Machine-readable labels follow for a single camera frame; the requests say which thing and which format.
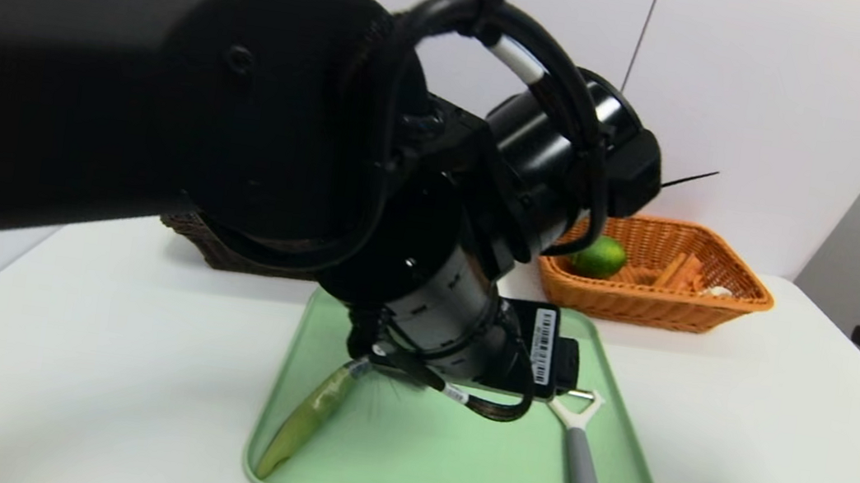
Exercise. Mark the orange wicker basket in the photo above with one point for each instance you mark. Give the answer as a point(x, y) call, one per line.
point(637, 306)

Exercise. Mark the light green plastic tray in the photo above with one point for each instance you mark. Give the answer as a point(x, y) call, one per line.
point(467, 463)

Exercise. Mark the green lime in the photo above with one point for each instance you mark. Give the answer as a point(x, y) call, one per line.
point(604, 258)

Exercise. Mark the orange toy fruit tart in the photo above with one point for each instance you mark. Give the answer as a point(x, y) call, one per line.
point(683, 273)

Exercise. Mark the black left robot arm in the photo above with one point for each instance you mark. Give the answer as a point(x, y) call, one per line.
point(84, 88)

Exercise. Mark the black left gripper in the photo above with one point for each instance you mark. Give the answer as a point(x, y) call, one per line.
point(542, 346)

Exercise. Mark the dark brown wicker basket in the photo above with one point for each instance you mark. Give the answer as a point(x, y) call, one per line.
point(260, 269)

